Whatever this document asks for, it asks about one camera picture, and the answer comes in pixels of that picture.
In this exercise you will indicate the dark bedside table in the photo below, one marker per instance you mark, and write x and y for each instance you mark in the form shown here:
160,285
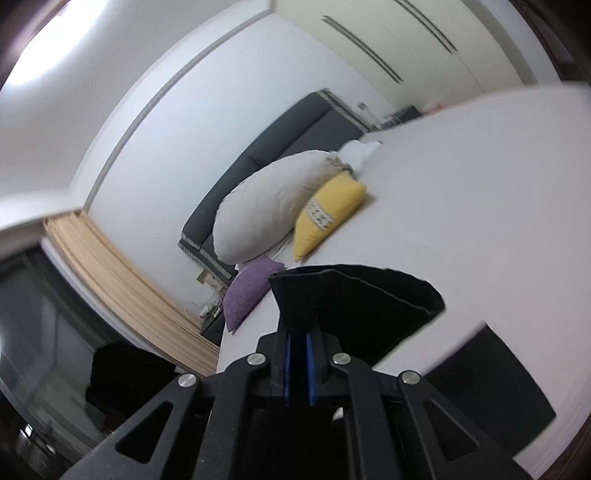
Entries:
213,328

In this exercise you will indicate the dark nightstand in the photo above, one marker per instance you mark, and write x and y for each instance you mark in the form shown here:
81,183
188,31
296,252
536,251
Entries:
406,113

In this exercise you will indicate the dark grey headboard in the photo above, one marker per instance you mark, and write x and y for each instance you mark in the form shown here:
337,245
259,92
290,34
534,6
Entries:
272,152

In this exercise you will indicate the purple cushion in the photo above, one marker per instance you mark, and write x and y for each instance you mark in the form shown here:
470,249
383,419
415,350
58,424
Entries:
247,293

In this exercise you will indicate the black pants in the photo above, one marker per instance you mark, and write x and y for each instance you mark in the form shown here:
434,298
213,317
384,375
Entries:
369,309

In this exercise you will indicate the cream wardrobe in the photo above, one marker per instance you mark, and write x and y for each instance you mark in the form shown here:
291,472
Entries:
406,46

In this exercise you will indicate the beige curtain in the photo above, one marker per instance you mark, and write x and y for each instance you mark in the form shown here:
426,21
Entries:
124,281

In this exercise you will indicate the yellow cushion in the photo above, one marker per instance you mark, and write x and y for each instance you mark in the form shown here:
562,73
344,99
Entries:
325,214

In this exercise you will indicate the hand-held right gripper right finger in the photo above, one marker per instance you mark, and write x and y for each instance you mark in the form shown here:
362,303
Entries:
310,364

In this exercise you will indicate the large beige pillow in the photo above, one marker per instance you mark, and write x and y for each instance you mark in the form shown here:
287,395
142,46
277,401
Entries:
268,207

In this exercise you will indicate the dark window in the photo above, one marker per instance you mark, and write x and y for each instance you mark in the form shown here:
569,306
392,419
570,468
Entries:
41,332

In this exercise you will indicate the white bed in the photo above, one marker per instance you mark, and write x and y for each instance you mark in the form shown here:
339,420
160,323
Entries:
461,203

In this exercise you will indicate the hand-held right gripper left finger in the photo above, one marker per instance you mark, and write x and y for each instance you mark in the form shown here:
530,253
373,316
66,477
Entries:
286,364

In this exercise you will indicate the white pillow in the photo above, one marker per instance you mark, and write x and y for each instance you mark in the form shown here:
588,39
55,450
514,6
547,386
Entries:
359,151

